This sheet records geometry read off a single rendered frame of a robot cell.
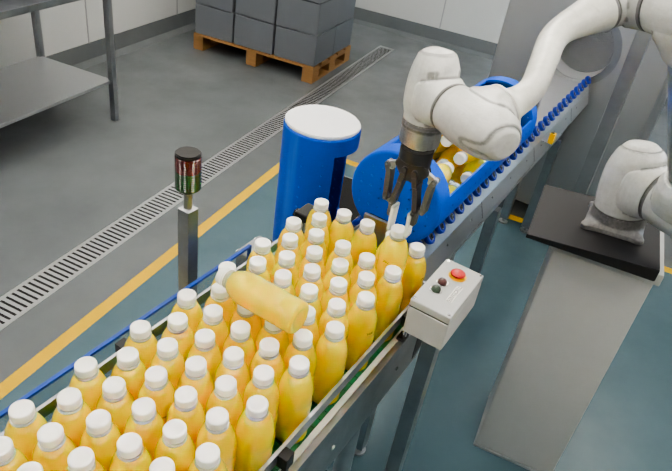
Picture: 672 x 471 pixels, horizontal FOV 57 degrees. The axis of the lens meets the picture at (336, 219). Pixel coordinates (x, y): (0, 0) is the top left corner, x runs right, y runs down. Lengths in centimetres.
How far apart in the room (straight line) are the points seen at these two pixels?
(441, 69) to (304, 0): 406
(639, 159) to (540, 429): 106
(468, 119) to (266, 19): 440
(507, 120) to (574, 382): 132
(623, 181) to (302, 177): 105
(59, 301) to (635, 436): 253
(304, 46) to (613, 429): 374
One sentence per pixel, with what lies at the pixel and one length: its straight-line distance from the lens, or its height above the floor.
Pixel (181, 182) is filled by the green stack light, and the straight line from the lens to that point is 154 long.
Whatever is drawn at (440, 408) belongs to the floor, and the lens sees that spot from 270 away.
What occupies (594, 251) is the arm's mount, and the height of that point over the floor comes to 103.
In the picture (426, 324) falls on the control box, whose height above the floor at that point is 105.
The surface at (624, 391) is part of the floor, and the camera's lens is 315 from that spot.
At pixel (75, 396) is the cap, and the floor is 111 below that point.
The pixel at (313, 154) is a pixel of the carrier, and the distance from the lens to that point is 219.
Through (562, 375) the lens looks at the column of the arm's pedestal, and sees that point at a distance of 230.
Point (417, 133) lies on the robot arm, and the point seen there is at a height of 144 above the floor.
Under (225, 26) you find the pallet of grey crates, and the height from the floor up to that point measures 27.
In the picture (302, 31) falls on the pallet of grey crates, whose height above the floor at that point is 41.
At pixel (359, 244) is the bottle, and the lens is 162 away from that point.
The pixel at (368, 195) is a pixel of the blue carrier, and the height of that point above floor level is 107.
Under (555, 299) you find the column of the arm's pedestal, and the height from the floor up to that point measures 78.
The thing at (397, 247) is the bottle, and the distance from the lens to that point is 149.
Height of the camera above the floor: 199
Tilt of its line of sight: 33 degrees down
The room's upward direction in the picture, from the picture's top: 9 degrees clockwise
